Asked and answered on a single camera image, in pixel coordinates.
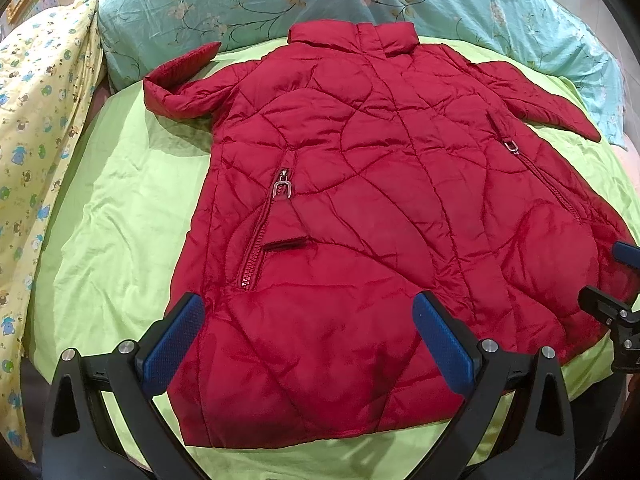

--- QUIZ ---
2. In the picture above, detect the red quilted puffer coat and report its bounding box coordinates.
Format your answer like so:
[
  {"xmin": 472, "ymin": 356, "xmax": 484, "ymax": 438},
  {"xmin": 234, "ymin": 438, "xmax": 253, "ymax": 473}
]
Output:
[{"xmin": 143, "ymin": 21, "xmax": 639, "ymax": 448}]

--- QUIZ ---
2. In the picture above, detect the yellow cartoon print quilt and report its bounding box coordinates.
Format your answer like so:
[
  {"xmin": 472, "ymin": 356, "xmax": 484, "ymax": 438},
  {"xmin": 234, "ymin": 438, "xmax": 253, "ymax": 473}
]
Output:
[{"xmin": 0, "ymin": 0, "xmax": 103, "ymax": 460}]

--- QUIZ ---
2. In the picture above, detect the teal floral quilt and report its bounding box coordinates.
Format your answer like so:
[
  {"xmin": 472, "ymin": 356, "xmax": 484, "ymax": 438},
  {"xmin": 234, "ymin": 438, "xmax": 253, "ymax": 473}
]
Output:
[{"xmin": 98, "ymin": 0, "xmax": 624, "ymax": 145}]

